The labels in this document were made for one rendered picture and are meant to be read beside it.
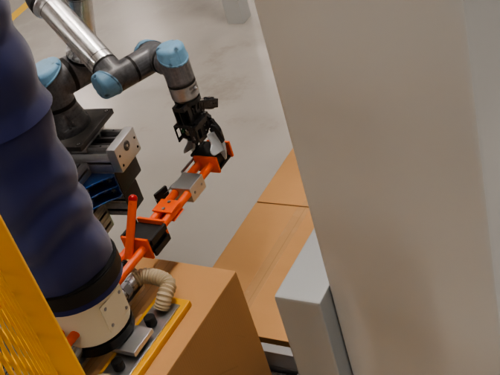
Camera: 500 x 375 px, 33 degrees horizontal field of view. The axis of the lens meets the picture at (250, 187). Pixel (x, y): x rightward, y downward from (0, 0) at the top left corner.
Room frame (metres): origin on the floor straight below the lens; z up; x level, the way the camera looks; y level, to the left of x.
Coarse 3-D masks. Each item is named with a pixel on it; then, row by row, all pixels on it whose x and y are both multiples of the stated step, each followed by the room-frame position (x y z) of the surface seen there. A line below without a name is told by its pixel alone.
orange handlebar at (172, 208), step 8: (192, 168) 1.96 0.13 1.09; (208, 168) 1.94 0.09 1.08; (176, 192) 1.88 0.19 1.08; (184, 192) 1.86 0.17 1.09; (160, 200) 1.85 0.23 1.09; (168, 200) 1.84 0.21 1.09; (176, 200) 1.83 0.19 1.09; (184, 200) 1.83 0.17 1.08; (160, 208) 1.82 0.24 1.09; (168, 208) 1.80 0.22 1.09; (176, 208) 1.81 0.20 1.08; (152, 216) 1.80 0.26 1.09; (160, 216) 1.81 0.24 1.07; (168, 216) 1.78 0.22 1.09; (176, 216) 1.80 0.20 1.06; (168, 224) 1.77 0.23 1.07; (144, 248) 1.68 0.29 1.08; (136, 256) 1.66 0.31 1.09; (128, 264) 1.63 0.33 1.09; (136, 264) 1.64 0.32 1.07; (128, 272) 1.62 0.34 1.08; (120, 280) 1.59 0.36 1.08; (72, 336) 1.44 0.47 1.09; (72, 344) 1.43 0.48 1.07
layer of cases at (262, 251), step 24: (288, 168) 2.63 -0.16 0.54; (264, 192) 2.53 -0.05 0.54; (288, 192) 2.48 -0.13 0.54; (264, 216) 2.39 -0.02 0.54; (288, 216) 2.35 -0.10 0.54; (240, 240) 2.29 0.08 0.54; (264, 240) 2.26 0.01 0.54; (288, 240) 2.22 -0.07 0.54; (216, 264) 2.21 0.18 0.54; (240, 264) 2.17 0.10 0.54; (264, 264) 2.14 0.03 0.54; (288, 264) 2.10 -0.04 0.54; (264, 288) 2.03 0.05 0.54; (264, 312) 1.92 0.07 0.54; (264, 336) 1.82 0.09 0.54
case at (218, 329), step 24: (144, 264) 1.80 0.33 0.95; (168, 264) 1.77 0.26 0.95; (192, 264) 1.74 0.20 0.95; (144, 288) 1.70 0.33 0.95; (192, 288) 1.64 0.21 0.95; (216, 288) 1.62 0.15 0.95; (240, 288) 1.65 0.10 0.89; (192, 312) 1.55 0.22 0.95; (216, 312) 1.56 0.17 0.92; (240, 312) 1.63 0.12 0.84; (192, 336) 1.48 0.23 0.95; (216, 336) 1.53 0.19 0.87; (240, 336) 1.60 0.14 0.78; (96, 360) 1.49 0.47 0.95; (168, 360) 1.42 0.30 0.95; (192, 360) 1.45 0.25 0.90; (216, 360) 1.51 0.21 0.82; (240, 360) 1.58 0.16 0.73; (264, 360) 1.65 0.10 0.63
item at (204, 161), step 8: (208, 144) 2.03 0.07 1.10; (200, 152) 2.01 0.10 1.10; (208, 152) 2.00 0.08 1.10; (232, 152) 2.02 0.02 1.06; (200, 160) 1.98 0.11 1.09; (208, 160) 1.97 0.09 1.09; (216, 160) 1.95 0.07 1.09; (224, 160) 2.00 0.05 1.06; (200, 168) 1.99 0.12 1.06; (216, 168) 1.96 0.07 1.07
